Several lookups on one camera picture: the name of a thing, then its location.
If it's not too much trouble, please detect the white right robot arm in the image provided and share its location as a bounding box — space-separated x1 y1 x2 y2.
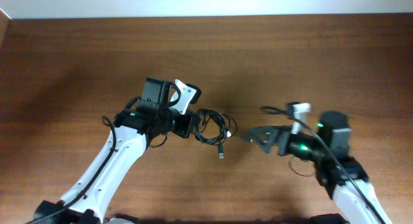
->
248 107 391 223

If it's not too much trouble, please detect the black USB cable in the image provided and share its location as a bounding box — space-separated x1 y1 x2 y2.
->
192 108 239 147

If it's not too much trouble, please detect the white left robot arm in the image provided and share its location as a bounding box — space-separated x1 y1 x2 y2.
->
32 105 199 223

